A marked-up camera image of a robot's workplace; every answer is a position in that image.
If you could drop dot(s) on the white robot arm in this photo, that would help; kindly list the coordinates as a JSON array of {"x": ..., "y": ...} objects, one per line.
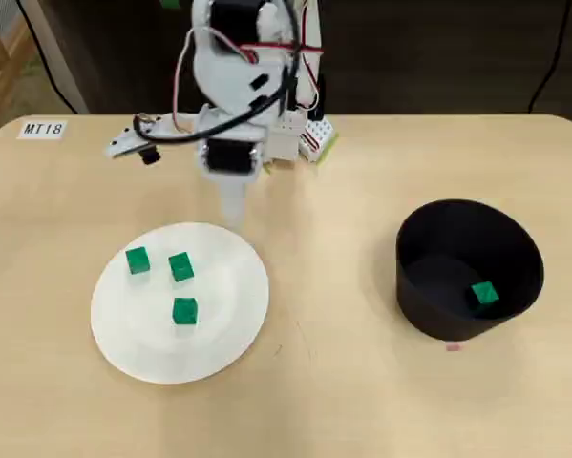
[{"x": 228, "y": 81}]

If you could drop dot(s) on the black pot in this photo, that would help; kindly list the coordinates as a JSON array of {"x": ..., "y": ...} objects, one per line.
[{"x": 457, "y": 224}]

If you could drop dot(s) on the white round plate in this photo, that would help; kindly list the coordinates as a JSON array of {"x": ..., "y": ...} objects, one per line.
[{"x": 228, "y": 305}]

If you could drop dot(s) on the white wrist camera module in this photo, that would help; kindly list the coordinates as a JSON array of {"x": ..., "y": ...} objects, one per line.
[{"x": 123, "y": 143}]

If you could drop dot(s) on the black clamp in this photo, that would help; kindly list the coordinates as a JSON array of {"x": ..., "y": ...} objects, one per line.
[{"x": 318, "y": 114}]

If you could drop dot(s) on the green cube block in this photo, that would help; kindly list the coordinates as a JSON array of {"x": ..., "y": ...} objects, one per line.
[
  {"x": 181, "y": 267},
  {"x": 185, "y": 311},
  {"x": 484, "y": 293},
  {"x": 138, "y": 261}
]

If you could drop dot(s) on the white MT18 label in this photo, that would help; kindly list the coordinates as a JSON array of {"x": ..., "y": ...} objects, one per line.
[{"x": 42, "y": 129}]

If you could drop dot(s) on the yellow green base mat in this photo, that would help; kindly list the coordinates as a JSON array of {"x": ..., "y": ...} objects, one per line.
[{"x": 268, "y": 168}]

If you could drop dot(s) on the white perforated base plate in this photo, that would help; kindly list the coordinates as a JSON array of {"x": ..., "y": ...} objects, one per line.
[{"x": 320, "y": 136}]

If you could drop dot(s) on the small pink sticker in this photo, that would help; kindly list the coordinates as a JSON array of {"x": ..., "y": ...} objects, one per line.
[{"x": 454, "y": 347}]

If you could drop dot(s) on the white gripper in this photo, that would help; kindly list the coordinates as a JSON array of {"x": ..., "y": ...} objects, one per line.
[{"x": 226, "y": 159}]

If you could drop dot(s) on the grey partition post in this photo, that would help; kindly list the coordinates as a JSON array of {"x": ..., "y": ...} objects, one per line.
[{"x": 62, "y": 62}]

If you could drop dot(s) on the small green object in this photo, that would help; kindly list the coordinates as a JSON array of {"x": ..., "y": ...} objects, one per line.
[{"x": 170, "y": 3}]

